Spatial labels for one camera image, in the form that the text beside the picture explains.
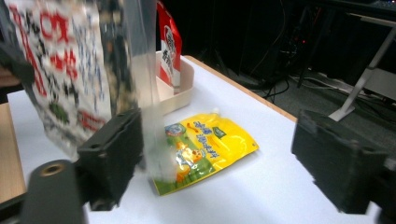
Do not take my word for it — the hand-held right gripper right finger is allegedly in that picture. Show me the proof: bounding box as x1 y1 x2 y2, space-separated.
290 108 389 216

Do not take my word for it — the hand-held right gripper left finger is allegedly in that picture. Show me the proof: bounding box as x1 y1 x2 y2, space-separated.
77 107 145 212

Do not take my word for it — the clear dried seaweed packet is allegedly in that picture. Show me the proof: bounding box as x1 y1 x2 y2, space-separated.
0 0 178 183

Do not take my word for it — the white divided lunch box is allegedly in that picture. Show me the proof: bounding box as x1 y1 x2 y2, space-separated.
154 50 196 117

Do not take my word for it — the yellow sauce pouch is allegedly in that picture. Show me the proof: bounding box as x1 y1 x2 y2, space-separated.
151 107 261 197

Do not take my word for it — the red seasoning packet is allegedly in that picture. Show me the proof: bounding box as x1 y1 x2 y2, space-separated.
156 0 184 91

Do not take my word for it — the white floor cable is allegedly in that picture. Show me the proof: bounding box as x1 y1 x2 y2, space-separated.
289 74 354 95

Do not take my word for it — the white metal desk frame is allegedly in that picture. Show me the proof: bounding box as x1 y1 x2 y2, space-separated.
327 12 396 123

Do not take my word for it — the black floor cable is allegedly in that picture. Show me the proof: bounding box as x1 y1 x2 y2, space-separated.
262 76 291 104

